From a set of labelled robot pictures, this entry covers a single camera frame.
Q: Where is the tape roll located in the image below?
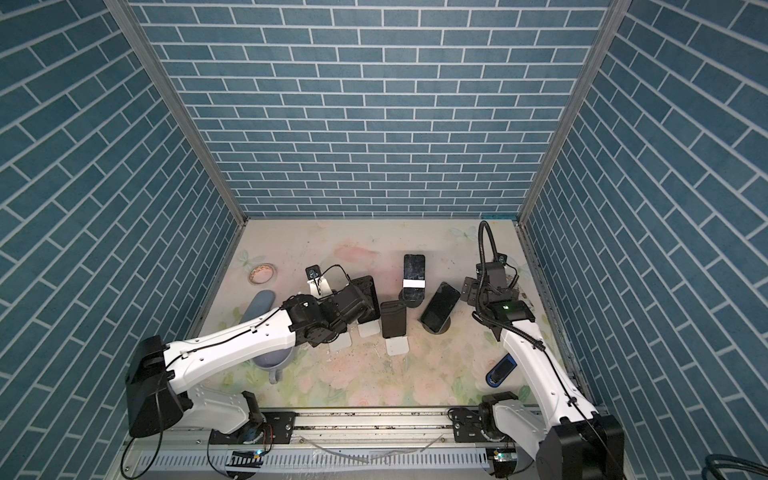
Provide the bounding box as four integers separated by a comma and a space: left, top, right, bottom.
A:
248, 263, 277, 285

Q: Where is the aluminium rail at front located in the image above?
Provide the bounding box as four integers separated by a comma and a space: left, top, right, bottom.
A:
114, 407, 541, 479

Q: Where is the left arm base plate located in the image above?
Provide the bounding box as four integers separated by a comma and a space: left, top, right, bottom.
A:
209, 411, 297, 447

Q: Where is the blue stapler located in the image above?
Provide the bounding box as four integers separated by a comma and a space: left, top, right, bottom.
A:
485, 353, 517, 388

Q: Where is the white phone stand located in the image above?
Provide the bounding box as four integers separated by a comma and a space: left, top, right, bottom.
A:
358, 320, 381, 338
385, 336, 410, 356
329, 332, 352, 353

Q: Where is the black round stand rear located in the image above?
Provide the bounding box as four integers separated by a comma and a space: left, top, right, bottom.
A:
398, 287, 425, 309

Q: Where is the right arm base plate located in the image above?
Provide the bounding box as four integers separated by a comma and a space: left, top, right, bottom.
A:
446, 407, 500, 443

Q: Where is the black cable bottom right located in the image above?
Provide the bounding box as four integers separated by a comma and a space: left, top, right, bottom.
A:
701, 453, 768, 480

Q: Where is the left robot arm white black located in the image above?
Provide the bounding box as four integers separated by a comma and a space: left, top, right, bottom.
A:
125, 276, 380, 438

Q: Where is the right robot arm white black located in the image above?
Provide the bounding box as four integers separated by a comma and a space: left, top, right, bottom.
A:
461, 261, 625, 479

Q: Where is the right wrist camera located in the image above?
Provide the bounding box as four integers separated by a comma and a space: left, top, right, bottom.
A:
477, 220, 508, 264

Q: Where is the lavender mug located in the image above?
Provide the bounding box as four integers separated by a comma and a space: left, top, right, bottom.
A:
251, 347, 296, 385

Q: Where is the black phone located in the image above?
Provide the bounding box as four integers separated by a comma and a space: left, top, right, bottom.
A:
380, 300, 407, 339
420, 282, 461, 330
351, 275, 381, 325
402, 254, 426, 290

